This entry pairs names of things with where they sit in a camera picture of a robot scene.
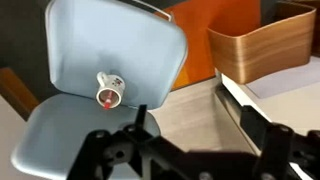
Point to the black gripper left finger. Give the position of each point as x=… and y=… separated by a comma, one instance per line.
x=113, y=153

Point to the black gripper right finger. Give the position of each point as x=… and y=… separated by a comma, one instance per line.
x=286, y=153

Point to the white floral ceramic cup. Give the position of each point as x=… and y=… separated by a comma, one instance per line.
x=111, y=87

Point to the small red white stick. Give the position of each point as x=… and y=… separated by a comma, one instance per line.
x=107, y=104

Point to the light blue padded chair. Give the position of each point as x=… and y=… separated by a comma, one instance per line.
x=100, y=43

